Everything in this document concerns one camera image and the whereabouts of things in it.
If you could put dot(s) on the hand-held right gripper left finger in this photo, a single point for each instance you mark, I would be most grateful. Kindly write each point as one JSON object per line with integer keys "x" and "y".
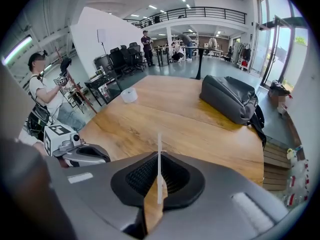
{"x": 100, "y": 191}

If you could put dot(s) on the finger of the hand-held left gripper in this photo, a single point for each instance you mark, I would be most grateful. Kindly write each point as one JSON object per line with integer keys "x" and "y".
{"x": 87, "y": 160}

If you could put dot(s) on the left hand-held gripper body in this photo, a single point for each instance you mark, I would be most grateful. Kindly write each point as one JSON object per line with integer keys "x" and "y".
{"x": 56, "y": 137}

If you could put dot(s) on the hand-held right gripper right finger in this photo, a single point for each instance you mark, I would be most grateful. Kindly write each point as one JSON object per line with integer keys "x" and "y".
{"x": 212, "y": 204}

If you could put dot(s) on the white card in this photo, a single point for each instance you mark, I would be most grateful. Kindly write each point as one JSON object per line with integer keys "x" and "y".
{"x": 159, "y": 164}

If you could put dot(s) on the person's left forearm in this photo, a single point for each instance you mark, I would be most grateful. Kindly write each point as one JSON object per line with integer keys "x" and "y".
{"x": 30, "y": 137}

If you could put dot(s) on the red-brown wooden easel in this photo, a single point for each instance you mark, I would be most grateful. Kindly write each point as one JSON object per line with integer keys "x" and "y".
{"x": 80, "y": 91}

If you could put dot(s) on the black low cabinet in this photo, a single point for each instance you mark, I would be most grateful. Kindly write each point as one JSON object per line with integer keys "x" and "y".
{"x": 105, "y": 86}

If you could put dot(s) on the wooden slat bench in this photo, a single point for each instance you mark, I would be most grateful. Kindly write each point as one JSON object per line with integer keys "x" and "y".
{"x": 275, "y": 164}

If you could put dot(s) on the white tape roll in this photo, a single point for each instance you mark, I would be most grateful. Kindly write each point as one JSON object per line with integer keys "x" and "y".
{"x": 129, "y": 95}

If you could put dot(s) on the black round drum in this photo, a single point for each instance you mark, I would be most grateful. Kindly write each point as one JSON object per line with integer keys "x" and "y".
{"x": 102, "y": 62}

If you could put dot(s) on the white plush toy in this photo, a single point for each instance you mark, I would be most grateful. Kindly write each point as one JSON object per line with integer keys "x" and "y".
{"x": 296, "y": 169}

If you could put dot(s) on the long tube lamp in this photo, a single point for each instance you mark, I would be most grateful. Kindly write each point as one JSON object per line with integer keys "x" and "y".
{"x": 16, "y": 50}

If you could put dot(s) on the group of black office chairs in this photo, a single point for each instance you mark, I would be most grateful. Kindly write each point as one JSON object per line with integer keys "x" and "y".
{"x": 127, "y": 57}

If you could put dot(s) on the grey backpack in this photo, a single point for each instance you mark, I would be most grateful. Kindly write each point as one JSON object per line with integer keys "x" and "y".
{"x": 230, "y": 96}

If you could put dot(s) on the white panel light stand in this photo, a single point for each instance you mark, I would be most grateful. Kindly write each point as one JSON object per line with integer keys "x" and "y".
{"x": 101, "y": 35}

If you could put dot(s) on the dark bag on box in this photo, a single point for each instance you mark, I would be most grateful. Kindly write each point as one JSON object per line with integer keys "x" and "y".
{"x": 278, "y": 87}

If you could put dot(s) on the black round high table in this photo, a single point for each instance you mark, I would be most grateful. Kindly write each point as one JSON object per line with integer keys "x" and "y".
{"x": 199, "y": 59}

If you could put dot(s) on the clothes rack with bags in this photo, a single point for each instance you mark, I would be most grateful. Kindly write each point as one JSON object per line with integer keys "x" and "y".
{"x": 245, "y": 55}

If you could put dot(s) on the glass door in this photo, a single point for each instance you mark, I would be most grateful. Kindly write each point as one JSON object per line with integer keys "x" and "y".
{"x": 275, "y": 51}

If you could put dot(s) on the black balcony railing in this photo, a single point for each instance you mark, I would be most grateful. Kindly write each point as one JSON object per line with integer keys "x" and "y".
{"x": 200, "y": 12}

